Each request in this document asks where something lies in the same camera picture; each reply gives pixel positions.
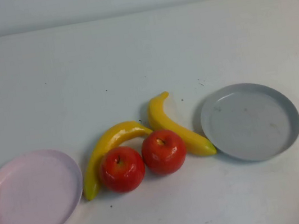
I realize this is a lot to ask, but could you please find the red apple with dark stem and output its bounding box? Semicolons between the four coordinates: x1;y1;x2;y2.
96;143;150;196
138;126;191;179

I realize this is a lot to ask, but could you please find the long curved yellow banana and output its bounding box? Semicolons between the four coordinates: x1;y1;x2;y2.
74;117;162;202

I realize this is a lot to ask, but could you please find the short yellow banana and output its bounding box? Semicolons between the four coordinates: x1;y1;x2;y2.
144;85;218;165

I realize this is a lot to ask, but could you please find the pink round plate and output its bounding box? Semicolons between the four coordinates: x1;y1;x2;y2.
0;143;91;224

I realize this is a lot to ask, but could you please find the grey round plate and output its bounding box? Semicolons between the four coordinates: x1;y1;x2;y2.
196;75;299;170

